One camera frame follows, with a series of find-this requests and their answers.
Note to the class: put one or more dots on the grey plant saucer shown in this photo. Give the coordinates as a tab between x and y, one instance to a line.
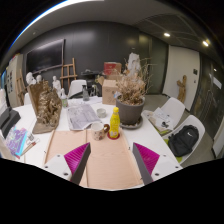
131	126

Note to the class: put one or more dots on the round ceiling spotlight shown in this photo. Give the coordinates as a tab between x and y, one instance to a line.
205	43
166	34

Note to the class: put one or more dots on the printed paper sheet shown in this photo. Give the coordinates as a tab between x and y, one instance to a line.
81	116

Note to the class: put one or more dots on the black wall screen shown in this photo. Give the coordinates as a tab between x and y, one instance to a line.
45	56

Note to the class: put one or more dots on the black backpack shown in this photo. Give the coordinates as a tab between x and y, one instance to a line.
183	140

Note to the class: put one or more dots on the wooden mannequin figure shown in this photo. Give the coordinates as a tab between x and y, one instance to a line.
181	88

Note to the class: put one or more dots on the small green spray bottle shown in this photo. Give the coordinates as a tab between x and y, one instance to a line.
64	100

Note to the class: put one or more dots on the white plaster bust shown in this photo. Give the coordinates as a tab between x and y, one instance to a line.
30	78

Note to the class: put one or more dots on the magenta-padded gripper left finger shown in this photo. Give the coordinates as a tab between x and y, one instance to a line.
76	158

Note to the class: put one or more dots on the beige spotted mug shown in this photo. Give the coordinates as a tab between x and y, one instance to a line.
97	131

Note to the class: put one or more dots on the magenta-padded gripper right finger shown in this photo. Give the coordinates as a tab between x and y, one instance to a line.
146	158

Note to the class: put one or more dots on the brown carved sculpture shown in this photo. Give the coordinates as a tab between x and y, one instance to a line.
46	108

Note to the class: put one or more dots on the white cabinet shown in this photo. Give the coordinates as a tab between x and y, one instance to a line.
13	76

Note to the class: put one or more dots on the white wrapped statue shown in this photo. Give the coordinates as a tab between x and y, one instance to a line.
134	63

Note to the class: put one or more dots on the dried plant in grey pot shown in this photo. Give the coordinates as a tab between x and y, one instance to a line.
130	111

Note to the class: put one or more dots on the yellow drink bottle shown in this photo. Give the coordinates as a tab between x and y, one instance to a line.
114	125

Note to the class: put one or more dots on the roll of tape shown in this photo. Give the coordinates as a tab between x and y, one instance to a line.
101	113

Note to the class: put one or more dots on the white plaster figure statue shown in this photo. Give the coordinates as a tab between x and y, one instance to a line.
56	85

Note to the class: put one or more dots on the ceiling strip light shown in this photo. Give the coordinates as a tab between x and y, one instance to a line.
36	20

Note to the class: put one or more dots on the colourful purple book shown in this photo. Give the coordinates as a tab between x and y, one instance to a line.
15	140

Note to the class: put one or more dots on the brown cardboard box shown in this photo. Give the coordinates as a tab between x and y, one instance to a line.
108	91

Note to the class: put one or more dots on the wooden easel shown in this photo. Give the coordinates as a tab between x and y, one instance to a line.
21	86
68	75

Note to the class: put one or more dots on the black box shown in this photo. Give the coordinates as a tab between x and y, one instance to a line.
8	121

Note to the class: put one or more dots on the red box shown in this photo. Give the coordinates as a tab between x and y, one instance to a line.
112	67

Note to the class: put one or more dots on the stack of papers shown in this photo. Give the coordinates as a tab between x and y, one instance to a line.
160	119

